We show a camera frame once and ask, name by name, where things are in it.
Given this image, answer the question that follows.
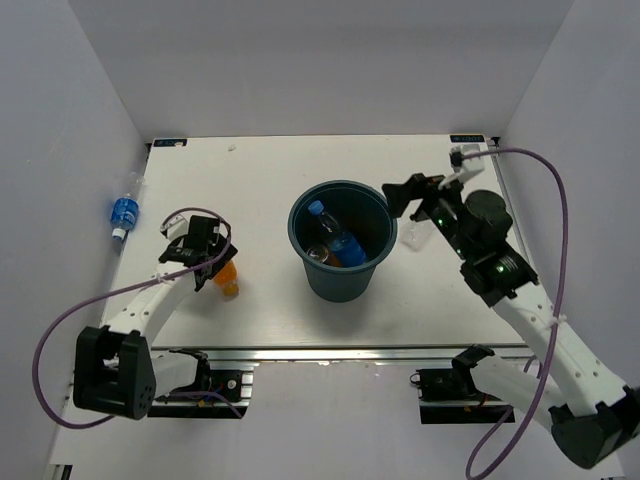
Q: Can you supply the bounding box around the dark teal plastic bin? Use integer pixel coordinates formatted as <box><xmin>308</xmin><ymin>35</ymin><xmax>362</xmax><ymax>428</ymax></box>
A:
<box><xmin>287</xmin><ymin>180</ymin><xmax>397</xmax><ymax>303</ymax></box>

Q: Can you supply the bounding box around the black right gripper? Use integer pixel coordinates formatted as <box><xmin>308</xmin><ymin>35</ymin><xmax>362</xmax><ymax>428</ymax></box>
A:
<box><xmin>381</xmin><ymin>171</ymin><xmax>474</xmax><ymax>261</ymax></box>

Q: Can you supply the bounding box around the right blue table sticker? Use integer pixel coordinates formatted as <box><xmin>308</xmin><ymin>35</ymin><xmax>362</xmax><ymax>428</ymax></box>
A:
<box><xmin>449</xmin><ymin>134</ymin><xmax>485</xmax><ymax>144</ymax></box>

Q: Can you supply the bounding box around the orange juice bottle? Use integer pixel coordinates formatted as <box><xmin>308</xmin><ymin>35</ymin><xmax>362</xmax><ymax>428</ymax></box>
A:
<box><xmin>213</xmin><ymin>260</ymin><xmax>240</xmax><ymax>299</ymax></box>

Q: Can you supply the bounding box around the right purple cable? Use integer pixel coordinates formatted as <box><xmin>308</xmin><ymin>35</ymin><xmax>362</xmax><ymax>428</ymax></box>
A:
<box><xmin>462</xmin><ymin>147</ymin><xmax>570</xmax><ymax>480</ymax></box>

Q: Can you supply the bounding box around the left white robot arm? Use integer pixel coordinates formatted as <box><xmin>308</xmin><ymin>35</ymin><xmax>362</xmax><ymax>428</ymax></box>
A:
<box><xmin>73</xmin><ymin>215</ymin><xmax>237</xmax><ymax>420</ymax></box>

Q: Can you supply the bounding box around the blue table sticker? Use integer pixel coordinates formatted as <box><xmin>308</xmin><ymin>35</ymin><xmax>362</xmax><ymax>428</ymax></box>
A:
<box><xmin>152</xmin><ymin>138</ymin><xmax>187</xmax><ymax>148</ymax></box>
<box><xmin>449</xmin><ymin>134</ymin><xmax>485</xmax><ymax>144</ymax></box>

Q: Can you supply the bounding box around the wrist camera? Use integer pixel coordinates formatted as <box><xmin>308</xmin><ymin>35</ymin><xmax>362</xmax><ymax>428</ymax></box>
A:
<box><xmin>160</xmin><ymin>214</ymin><xmax>189</xmax><ymax>241</ymax></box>
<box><xmin>438</xmin><ymin>144</ymin><xmax>485</xmax><ymax>190</ymax></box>

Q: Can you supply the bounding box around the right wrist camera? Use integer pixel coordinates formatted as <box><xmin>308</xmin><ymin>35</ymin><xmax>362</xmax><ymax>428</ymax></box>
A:
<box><xmin>438</xmin><ymin>144</ymin><xmax>485</xmax><ymax>190</ymax></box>

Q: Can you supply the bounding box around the clear bottle blue label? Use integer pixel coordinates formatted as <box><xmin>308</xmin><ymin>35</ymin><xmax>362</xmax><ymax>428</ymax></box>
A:
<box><xmin>110</xmin><ymin>172</ymin><xmax>144</xmax><ymax>242</ymax></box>

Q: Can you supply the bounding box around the left blue table sticker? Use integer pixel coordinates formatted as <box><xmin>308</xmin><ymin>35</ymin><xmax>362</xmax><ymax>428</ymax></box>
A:
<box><xmin>152</xmin><ymin>138</ymin><xmax>187</xmax><ymax>148</ymax></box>

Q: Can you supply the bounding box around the blue label water bottle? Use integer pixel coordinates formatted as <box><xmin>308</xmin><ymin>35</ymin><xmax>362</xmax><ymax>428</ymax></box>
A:
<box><xmin>308</xmin><ymin>200</ymin><xmax>368</xmax><ymax>268</ymax></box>

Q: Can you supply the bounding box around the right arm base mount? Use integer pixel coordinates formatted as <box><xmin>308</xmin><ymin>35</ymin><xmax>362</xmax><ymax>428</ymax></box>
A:
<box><xmin>409</xmin><ymin>345</ymin><xmax>515</xmax><ymax>425</ymax></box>

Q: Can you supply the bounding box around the crushed clear plastic bottle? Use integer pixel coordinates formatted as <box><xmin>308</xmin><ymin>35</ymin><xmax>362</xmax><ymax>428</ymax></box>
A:
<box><xmin>399</xmin><ymin>221</ymin><xmax>431</xmax><ymax>252</ymax></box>

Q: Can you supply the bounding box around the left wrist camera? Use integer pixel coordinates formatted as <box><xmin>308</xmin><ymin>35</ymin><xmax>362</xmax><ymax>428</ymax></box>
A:
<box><xmin>160</xmin><ymin>214</ymin><xmax>189</xmax><ymax>241</ymax></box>

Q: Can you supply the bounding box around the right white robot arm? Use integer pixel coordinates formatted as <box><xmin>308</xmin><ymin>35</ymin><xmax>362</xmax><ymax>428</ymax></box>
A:
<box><xmin>382</xmin><ymin>174</ymin><xmax>639</xmax><ymax>469</ymax></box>

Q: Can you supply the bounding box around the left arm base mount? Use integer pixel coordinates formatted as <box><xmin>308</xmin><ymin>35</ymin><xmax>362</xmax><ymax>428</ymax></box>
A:
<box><xmin>148</xmin><ymin>349</ymin><xmax>253</xmax><ymax>420</ymax></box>

